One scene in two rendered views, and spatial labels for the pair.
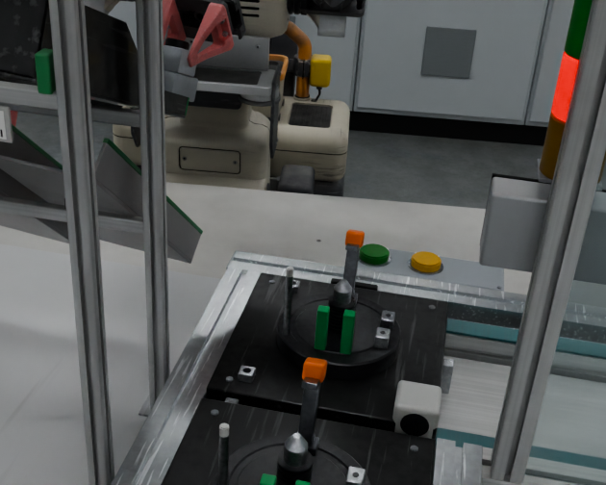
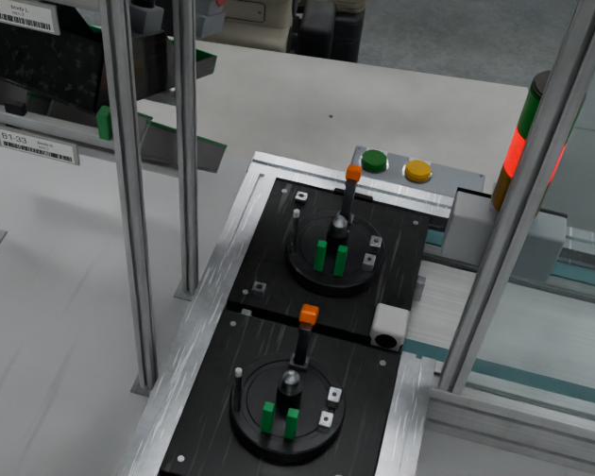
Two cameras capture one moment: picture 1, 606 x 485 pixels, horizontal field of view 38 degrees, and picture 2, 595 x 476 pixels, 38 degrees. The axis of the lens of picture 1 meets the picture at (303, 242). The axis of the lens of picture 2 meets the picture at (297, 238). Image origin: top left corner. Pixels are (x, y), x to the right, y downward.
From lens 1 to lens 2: 0.35 m
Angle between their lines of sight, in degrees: 19
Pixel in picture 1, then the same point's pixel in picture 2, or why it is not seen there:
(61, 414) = (112, 294)
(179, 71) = (209, 14)
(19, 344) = (75, 223)
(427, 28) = not seen: outside the picture
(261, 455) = (265, 370)
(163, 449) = (193, 353)
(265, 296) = (278, 207)
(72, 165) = (126, 184)
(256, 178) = (279, 27)
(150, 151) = (184, 123)
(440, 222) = (443, 97)
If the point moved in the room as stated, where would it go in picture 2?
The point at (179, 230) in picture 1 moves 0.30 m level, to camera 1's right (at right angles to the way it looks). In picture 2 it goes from (207, 155) to (418, 180)
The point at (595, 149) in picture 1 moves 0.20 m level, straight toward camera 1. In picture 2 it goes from (529, 209) to (468, 363)
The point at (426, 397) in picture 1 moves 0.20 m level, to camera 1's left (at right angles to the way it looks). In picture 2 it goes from (397, 321) to (244, 302)
